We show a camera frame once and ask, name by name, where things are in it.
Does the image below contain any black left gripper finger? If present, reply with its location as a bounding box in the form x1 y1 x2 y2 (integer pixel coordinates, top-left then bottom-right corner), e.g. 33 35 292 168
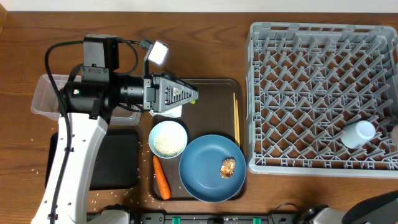
160 91 199 113
160 73 198 91

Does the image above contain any white napkin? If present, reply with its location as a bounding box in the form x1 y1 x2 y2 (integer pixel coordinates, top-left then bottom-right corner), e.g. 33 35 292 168
149 106 182 118

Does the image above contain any light blue rice bowl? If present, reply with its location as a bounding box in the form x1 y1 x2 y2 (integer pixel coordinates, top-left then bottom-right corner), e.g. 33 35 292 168
148 121 188 159

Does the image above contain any blue plate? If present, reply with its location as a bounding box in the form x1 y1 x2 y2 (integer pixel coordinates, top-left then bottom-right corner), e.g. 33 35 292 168
178 134 246 203

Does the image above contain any orange carrot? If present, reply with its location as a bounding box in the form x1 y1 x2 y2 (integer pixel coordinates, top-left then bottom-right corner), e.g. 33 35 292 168
152 156 171 200

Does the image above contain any light blue cup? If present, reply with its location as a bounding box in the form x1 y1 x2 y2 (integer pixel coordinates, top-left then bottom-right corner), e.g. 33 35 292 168
340 121 376 149

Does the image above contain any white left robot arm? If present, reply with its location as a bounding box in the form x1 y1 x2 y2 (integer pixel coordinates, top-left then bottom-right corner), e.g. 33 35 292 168
33 34 198 223

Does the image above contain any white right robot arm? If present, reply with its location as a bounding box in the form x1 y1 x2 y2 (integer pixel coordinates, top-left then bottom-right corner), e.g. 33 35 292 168
294 191 397 224

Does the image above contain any grey dishwasher rack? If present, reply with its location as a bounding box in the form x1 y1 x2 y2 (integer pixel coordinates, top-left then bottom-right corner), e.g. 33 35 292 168
245 22 397 179

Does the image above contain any brown serving tray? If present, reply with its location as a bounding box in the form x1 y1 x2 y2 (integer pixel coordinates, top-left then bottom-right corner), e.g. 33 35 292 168
160 78 246 201

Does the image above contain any wooden chopstick left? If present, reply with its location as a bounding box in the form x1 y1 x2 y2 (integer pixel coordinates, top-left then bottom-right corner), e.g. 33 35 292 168
233 93 237 144

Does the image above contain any wooden chopstick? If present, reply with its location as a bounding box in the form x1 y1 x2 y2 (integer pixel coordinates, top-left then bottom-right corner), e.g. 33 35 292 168
233 93 237 144
235 100 241 148

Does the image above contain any wooden chopstick right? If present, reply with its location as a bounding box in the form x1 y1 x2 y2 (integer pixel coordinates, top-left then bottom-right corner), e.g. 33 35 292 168
235 100 241 148

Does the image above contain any black tray bin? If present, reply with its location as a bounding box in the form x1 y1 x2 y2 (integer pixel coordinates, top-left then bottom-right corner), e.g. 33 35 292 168
44 128 140 191

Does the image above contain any clear plastic bin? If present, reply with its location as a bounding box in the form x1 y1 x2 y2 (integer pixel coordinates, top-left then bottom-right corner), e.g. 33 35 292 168
30 74 141 126

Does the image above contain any black rail at table edge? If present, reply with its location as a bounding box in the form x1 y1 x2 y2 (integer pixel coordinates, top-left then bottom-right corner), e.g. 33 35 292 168
130 213 296 224

